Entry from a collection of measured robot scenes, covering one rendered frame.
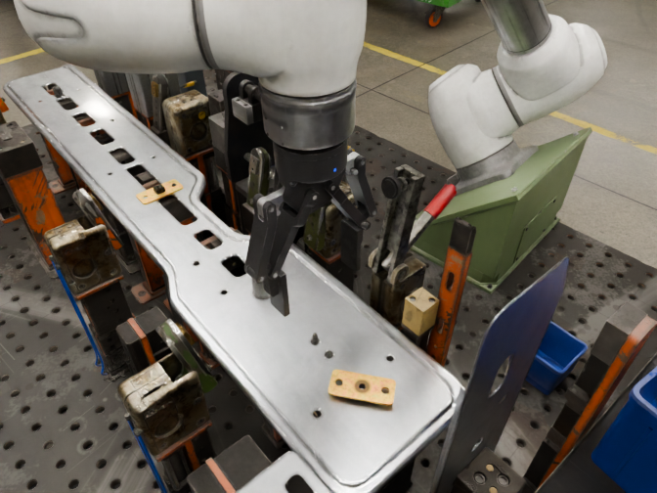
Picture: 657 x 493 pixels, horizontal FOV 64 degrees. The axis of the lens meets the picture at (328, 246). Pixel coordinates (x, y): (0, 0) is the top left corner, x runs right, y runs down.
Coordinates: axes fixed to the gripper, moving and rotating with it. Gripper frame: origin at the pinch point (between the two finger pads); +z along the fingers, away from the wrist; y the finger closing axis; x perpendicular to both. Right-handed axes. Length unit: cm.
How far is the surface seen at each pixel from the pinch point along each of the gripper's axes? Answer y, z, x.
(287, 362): 5.6, 12.9, 0.1
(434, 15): -326, 105, -247
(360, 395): 2.2, 11.8, 10.8
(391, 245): -14.0, 3.4, -0.3
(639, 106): -323, 117, -71
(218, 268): 3.0, 12.8, -21.7
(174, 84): -20, 7, -76
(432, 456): -13.1, 43.3, 14.2
